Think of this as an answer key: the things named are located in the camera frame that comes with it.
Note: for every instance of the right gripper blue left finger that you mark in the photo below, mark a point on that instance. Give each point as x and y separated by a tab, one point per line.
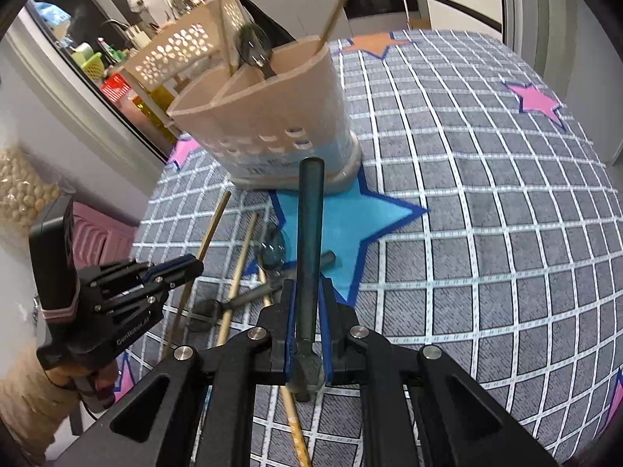
276	359

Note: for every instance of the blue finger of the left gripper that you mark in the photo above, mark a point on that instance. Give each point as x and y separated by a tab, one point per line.
174	272

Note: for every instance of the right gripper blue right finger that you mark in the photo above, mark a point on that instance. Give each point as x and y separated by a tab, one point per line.
342	363

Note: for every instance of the black handled spoon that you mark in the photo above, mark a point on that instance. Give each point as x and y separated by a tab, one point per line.
307	364

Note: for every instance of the small black spoon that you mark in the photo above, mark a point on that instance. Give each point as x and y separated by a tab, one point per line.
209	311

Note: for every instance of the dark translucent spoon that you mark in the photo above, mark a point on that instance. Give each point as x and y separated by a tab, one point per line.
254	48
272	250

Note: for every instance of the person's left hand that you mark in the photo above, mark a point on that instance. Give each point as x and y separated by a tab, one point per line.
35	402

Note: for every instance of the beige plastic utensil holder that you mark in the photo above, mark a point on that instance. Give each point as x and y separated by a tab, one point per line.
260	129

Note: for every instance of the grey checkered tablecloth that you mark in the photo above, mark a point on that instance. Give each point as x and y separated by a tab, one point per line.
483	222

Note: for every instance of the red plastic basket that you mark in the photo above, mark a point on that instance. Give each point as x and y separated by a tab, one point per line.
115	88

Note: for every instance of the beige flower-cutout storage rack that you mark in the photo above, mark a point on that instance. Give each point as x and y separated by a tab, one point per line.
198	41

